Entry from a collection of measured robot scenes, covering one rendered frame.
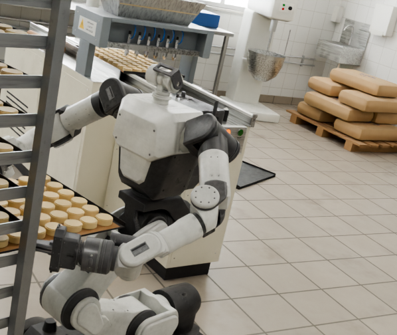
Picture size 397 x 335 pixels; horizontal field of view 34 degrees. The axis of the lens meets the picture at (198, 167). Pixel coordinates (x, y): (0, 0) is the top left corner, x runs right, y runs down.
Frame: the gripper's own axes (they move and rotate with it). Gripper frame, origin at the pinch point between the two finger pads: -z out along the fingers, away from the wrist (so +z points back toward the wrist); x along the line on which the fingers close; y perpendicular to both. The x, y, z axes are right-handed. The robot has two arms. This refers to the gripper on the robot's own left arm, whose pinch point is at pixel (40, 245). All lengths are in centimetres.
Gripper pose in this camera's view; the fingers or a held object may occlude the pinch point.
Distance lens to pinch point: 173.3
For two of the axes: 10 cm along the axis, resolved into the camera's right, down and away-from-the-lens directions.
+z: 9.8, 1.8, 0.9
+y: 0.3, 3.1, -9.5
